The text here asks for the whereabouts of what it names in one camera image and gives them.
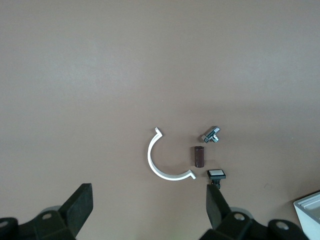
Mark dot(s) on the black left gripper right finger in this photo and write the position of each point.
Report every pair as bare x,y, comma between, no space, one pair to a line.
217,207

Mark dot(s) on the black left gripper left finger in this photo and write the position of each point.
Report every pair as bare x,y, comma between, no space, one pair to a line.
77,205

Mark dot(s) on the white square push button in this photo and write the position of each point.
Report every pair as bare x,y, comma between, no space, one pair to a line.
216,173

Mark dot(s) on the white drawer cabinet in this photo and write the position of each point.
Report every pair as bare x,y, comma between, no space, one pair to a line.
307,220

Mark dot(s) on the brown cylinder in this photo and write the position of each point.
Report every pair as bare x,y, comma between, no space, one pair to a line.
199,156

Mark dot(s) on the chrome metal fitting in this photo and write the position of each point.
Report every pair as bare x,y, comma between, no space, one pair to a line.
208,135

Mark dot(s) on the white semicircular pipe clamp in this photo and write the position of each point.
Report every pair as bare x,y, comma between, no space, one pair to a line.
150,155

